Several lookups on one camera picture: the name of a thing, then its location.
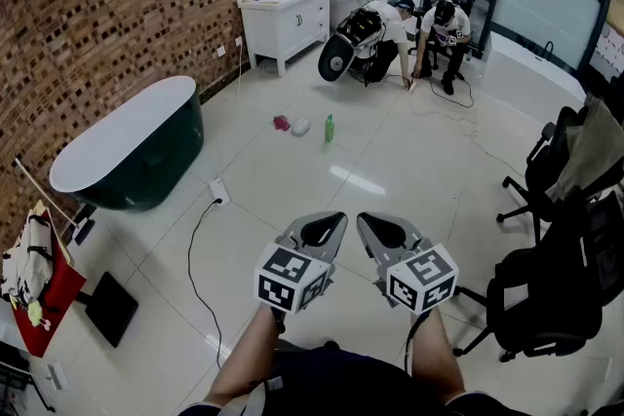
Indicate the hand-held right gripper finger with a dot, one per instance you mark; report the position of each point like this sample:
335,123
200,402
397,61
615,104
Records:
413,234
373,244

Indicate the green bottle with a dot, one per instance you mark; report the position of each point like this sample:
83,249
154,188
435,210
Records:
329,130

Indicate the person's left forearm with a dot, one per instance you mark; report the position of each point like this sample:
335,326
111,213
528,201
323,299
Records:
246,355

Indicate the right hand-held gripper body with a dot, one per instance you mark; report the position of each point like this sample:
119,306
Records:
421,275

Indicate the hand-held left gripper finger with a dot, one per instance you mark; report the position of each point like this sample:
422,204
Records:
297,225
336,244

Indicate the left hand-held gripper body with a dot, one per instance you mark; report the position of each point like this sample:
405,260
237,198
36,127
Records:
283,270

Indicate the person's right forearm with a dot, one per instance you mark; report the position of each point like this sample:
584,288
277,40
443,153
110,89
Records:
439,355

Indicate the white sink cabinet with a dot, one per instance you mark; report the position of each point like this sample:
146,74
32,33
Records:
287,24

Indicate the beige jacket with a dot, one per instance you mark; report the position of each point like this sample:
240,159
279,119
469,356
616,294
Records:
590,151

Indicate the white wall outlet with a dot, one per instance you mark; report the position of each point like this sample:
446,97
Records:
221,51

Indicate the white floor socket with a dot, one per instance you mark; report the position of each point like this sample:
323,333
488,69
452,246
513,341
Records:
219,192

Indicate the white power strip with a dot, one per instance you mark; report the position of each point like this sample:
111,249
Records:
57,376

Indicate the white stick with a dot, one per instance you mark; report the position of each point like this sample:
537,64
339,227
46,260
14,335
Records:
46,195

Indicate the pink cloth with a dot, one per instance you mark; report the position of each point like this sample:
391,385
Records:
282,123

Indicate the black square base plate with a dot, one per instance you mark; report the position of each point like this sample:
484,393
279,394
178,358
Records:
112,309

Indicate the yellow plush charm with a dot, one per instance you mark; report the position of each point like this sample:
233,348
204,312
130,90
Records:
35,313

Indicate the person's dark clothing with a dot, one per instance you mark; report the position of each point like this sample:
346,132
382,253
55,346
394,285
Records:
351,385

